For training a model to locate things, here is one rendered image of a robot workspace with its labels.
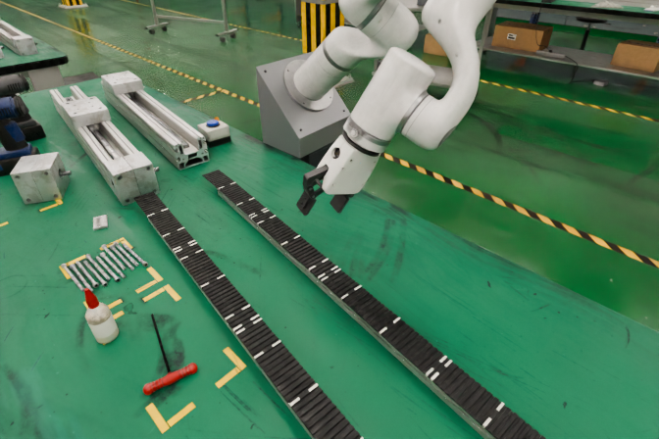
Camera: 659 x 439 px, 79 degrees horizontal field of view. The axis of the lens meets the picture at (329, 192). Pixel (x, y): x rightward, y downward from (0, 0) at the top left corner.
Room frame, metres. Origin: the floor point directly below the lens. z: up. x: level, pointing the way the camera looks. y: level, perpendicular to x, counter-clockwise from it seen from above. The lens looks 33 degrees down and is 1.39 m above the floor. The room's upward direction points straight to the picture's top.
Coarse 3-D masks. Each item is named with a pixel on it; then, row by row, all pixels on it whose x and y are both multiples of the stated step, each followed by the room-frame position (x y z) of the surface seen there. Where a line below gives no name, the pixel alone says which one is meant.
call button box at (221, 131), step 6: (198, 126) 1.27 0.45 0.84; (204, 126) 1.26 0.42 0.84; (210, 126) 1.25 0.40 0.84; (216, 126) 1.25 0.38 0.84; (222, 126) 1.26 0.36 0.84; (204, 132) 1.23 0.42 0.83; (210, 132) 1.22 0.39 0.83; (216, 132) 1.23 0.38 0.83; (222, 132) 1.25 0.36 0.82; (228, 132) 1.26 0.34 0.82; (210, 138) 1.22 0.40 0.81; (216, 138) 1.23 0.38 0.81; (222, 138) 1.25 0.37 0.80; (228, 138) 1.26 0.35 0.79; (210, 144) 1.22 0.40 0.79; (216, 144) 1.23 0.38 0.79
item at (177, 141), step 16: (112, 96) 1.57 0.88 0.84; (144, 96) 1.49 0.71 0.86; (128, 112) 1.40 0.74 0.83; (144, 112) 1.33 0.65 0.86; (160, 112) 1.35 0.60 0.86; (144, 128) 1.28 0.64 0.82; (160, 128) 1.19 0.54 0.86; (176, 128) 1.25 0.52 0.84; (192, 128) 1.18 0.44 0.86; (160, 144) 1.18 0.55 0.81; (176, 144) 1.07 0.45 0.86; (192, 144) 1.15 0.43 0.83; (176, 160) 1.07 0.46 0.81; (192, 160) 1.12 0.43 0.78; (208, 160) 1.13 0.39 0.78
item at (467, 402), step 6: (474, 384) 0.35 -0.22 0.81; (480, 384) 0.35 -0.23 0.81; (468, 390) 0.34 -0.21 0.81; (474, 390) 0.34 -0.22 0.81; (480, 390) 0.34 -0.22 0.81; (462, 396) 0.33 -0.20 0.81; (468, 396) 0.33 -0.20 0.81; (474, 396) 0.33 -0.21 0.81; (480, 396) 0.33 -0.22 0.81; (456, 402) 0.33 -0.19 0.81; (462, 402) 0.32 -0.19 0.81; (468, 402) 0.33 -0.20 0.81; (474, 402) 0.32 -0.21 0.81; (462, 408) 0.32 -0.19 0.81; (468, 408) 0.32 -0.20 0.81
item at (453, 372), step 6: (450, 366) 0.38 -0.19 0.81; (456, 366) 0.38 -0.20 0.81; (444, 372) 0.37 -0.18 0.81; (450, 372) 0.37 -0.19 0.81; (456, 372) 0.37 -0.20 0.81; (462, 372) 0.37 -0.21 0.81; (438, 378) 0.36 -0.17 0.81; (444, 378) 0.36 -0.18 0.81; (450, 378) 0.36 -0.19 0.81; (456, 378) 0.36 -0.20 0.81; (438, 384) 0.35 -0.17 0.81; (444, 384) 0.35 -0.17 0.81; (450, 384) 0.35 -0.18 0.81; (444, 390) 0.34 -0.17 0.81
